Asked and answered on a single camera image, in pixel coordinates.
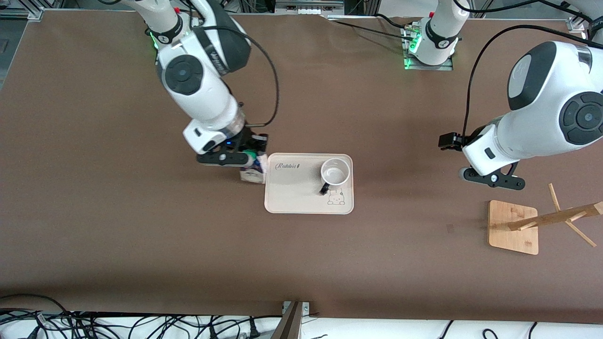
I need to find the blue white milk carton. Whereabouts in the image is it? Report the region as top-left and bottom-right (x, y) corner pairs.
(239, 152), (268, 185)

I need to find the white smiley mug black handle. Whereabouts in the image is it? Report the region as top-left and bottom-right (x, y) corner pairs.
(319, 158), (352, 196)

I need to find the wooden cup rack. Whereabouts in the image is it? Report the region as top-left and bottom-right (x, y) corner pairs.
(488, 184), (603, 256)

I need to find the cream rabbit print tray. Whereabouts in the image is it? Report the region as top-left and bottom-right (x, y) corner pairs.
(264, 153), (354, 215)

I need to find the white power strip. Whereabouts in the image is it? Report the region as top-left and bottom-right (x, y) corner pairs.
(275, 0), (345, 15)

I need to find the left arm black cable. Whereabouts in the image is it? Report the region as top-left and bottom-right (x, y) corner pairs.
(464, 24), (603, 142)

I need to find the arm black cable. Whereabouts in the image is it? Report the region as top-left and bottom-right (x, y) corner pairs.
(188, 25), (280, 129)
(464, 24), (603, 142)

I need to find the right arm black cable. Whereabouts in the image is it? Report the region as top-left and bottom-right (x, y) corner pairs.
(188, 25), (280, 129)

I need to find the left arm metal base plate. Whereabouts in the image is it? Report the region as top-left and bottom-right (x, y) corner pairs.
(401, 24), (454, 72)

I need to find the black cable on table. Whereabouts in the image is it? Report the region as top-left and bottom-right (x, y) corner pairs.
(329, 13), (416, 42)

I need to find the aluminium profile post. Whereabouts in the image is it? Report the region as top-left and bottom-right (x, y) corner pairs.
(272, 300), (311, 339)

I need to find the tangle of black cables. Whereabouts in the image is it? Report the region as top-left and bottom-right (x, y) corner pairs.
(0, 294), (283, 339)

